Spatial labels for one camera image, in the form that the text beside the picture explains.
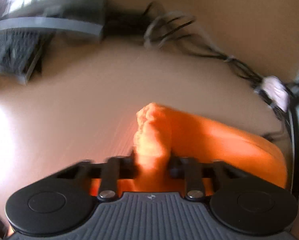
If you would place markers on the white power adapter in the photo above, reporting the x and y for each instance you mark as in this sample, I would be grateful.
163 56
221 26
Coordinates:
276 92

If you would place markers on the large black framed monitor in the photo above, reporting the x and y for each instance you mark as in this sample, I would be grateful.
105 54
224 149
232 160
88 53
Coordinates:
294 137

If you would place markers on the grey computer monitor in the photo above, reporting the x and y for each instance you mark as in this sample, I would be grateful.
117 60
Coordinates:
86 17

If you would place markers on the black keyboard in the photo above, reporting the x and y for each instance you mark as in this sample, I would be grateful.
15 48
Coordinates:
21 52

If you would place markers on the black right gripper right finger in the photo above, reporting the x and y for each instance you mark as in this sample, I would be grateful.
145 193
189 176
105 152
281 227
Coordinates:
192 172

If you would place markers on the orange pumpkin costume garment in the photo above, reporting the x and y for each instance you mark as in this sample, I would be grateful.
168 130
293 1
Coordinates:
163 131

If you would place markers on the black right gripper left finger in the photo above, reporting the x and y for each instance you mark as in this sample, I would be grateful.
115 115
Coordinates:
84 173

